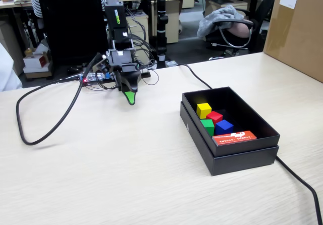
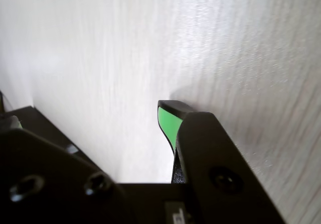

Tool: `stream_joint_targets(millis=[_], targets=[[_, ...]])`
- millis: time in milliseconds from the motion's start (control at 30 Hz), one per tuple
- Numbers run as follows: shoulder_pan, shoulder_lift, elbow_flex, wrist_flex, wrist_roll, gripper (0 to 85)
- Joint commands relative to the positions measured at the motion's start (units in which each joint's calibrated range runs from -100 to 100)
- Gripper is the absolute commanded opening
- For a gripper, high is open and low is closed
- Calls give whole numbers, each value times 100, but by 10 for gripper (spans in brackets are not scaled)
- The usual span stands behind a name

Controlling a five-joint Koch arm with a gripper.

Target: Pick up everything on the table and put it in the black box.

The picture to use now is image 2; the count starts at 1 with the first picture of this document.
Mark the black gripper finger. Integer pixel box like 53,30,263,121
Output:
157,99,286,224
0,115,126,224

